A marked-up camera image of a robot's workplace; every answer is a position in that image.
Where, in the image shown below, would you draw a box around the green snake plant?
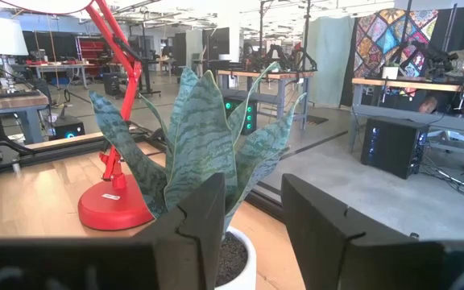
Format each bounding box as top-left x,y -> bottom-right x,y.
88,61 -> 308,233

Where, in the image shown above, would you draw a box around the computer tower with green lights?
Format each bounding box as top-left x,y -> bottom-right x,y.
222,96 -> 259,136

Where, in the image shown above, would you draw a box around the background black robot arms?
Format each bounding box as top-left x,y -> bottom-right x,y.
242,42 -> 317,73

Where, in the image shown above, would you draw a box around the pale green curtain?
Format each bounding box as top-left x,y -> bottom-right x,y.
306,14 -> 357,109

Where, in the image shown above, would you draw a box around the wooden workbench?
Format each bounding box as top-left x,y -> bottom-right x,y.
217,69 -> 316,131

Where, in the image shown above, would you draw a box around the large black computer tower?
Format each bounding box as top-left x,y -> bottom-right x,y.
359,116 -> 430,180

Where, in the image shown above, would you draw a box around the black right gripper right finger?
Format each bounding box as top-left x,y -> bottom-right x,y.
280,173 -> 464,290

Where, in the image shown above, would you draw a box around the wooden side table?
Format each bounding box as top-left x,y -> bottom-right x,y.
0,90 -> 51,145

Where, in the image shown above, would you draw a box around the white cup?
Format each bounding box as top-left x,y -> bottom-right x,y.
380,65 -> 400,81

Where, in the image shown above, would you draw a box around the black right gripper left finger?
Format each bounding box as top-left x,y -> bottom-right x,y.
0,172 -> 227,290

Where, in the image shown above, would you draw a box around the red desk lamp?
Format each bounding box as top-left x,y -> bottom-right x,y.
0,0 -> 155,232

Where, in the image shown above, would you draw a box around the small black computer tower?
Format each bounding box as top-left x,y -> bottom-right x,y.
52,115 -> 86,141

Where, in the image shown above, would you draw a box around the white cluttered table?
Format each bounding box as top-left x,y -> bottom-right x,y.
24,60 -> 92,89

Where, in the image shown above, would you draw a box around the colourful patchwork quilt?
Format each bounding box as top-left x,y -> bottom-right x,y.
352,7 -> 439,80

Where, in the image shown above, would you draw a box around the white plant pot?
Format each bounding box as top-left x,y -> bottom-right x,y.
214,225 -> 258,290

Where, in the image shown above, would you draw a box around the wooden desk with grey frame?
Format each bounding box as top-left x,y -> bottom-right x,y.
348,76 -> 464,189

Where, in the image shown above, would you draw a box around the red shelving unit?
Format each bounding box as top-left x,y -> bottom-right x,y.
77,35 -> 110,77

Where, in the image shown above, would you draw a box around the black camera stand frame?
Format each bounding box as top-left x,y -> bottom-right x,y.
258,0 -> 313,72

